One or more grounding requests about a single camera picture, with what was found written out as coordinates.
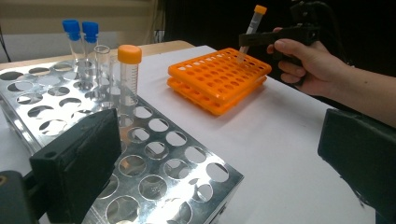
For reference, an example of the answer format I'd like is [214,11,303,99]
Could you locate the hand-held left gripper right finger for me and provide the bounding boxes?
[317,107,396,224]

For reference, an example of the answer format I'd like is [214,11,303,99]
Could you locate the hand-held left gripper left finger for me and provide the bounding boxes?
[29,107,122,224]

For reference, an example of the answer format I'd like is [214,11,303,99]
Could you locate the orange capped test tube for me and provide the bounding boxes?
[236,4,268,64]
[117,44,143,118]

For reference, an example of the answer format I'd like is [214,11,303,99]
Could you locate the orange plastic tube rack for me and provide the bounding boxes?
[167,47,273,117]

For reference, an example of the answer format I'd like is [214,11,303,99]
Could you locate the clear test tube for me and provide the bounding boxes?
[93,45,112,104]

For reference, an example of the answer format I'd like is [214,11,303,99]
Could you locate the silver metal tube rack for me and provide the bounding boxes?
[0,60,246,224]

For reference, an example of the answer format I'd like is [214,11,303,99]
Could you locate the blue capped test tube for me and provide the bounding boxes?
[61,19,82,73]
[81,21,100,76]

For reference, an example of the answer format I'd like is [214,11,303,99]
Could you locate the white table board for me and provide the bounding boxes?
[0,45,377,224]

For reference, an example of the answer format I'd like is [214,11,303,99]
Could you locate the wooden table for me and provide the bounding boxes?
[0,39,196,72]

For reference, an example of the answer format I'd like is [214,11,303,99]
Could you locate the right hand-held gripper black cable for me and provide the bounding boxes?
[318,0,347,54]

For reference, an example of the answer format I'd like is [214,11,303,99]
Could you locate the black hanging cable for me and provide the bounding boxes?
[0,27,12,63]

